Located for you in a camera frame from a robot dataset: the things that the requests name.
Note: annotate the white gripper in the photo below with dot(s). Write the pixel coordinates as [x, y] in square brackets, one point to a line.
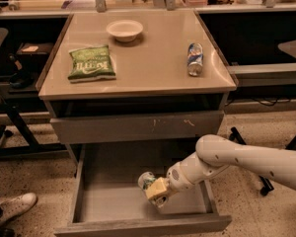
[176, 178]

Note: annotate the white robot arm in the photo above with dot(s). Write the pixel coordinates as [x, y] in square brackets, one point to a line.
[214, 154]

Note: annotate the open grey middle drawer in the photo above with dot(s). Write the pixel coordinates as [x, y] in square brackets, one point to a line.
[107, 201]

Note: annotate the grey top drawer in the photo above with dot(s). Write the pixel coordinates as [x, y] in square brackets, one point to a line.
[136, 127]

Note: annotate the grey drawer cabinet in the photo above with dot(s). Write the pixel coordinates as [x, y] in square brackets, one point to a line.
[151, 71]

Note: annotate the blue pepsi can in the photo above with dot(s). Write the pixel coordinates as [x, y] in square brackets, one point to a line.
[195, 59]

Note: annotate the green chip bag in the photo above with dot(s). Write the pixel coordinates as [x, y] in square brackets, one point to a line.
[91, 63]

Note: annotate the black wheeled stand base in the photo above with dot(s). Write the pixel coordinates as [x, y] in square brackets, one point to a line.
[270, 164]

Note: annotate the white sneaker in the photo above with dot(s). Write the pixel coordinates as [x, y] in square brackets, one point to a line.
[16, 206]

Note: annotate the white paper bowl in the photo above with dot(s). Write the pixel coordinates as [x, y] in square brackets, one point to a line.
[124, 30]

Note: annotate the black box on shelf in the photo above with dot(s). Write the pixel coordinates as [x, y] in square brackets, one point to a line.
[34, 52]

